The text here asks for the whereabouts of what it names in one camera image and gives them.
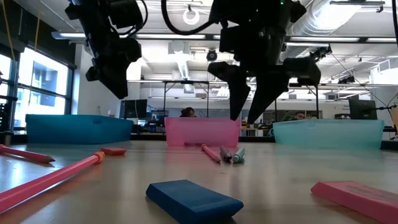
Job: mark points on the orange eraser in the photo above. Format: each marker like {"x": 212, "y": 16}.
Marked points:
{"x": 113, "y": 151}

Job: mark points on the light teal pen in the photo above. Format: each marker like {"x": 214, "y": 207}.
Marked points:
{"x": 238, "y": 155}

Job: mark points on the black computer monitor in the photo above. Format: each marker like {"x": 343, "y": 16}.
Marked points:
{"x": 362, "y": 109}
{"x": 134, "y": 109}

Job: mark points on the black ceiling track lights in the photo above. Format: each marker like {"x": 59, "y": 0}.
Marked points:
{"x": 346, "y": 80}

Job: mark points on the silver ventilation duct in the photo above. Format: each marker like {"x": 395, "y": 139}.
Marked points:
{"x": 317, "y": 21}

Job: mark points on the pink pencil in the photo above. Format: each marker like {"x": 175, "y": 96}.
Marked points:
{"x": 211, "y": 153}
{"x": 28, "y": 154}
{"x": 46, "y": 180}

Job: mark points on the large window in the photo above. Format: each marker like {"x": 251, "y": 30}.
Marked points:
{"x": 43, "y": 77}

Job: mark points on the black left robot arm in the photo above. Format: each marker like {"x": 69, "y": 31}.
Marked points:
{"x": 90, "y": 18}

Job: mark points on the black overhead bar with lights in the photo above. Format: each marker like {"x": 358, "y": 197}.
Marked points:
{"x": 174, "y": 36}

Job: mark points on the blue plastic bin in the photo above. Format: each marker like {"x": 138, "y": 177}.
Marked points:
{"x": 77, "y": 129}

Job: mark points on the teal plastic bin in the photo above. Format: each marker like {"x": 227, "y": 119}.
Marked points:
{"x": 326, "y": 133}

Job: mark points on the person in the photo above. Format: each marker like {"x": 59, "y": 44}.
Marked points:
{"x": 188, "y": 112}
{"x": 300, "y": 116}

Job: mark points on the blue eraser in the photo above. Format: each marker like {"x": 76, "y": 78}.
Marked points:
{"x": 192, "y": 202}

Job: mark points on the grey pen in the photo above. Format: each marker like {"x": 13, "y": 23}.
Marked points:
{"x": 225, "y": 153}

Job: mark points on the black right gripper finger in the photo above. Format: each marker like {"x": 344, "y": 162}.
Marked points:
{"x": 237, "y": 90}
{"x": 270, "y": 90}

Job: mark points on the black ceiling light rail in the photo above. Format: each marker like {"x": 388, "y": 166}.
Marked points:
{"x": 357, "y": 2}

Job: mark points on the pink eraser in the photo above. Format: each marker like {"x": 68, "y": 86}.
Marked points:
{"x": 357, "y": 196}

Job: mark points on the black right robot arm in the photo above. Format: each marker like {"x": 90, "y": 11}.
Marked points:
{"x": 255, "y": 12}

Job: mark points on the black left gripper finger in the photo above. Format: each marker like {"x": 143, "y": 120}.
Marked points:
{"x": 115, "y": 84}

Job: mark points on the pink plastic bin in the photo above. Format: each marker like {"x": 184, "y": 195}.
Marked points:
{"x": 202, "y": 130}

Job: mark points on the black metal frame stand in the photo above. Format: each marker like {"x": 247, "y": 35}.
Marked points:
{"x": 317, "y": 102}
{"x": 186, "y": 82}

